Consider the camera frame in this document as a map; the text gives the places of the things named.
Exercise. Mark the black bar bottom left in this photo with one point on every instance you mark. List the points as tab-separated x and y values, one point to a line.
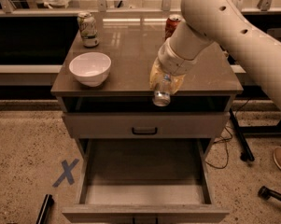
43	214

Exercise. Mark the black caster wheel leg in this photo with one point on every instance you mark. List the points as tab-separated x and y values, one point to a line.
266	194

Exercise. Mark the closed grey top drawer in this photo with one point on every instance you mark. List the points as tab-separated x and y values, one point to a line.
138	125

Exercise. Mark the white ceramic bowl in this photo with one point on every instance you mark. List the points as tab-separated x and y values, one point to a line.
91	68

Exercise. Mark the blue tape cross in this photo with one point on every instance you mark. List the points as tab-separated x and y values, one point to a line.
67	173

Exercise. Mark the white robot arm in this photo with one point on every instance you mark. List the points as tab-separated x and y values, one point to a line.
203	23

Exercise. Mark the black stand leg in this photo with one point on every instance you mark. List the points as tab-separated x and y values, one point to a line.
246	154

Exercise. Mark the grey drawer cabinet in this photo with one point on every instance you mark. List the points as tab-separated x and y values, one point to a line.
132	40

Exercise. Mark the open grey middle drawer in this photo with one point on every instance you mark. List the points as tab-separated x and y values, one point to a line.
144	181

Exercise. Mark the green white soda can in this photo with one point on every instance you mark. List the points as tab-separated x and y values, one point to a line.
88	30

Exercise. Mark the orange soda can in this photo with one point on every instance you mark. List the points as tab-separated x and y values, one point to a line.
171	23

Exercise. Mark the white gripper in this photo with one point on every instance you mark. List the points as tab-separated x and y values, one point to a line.
174	61

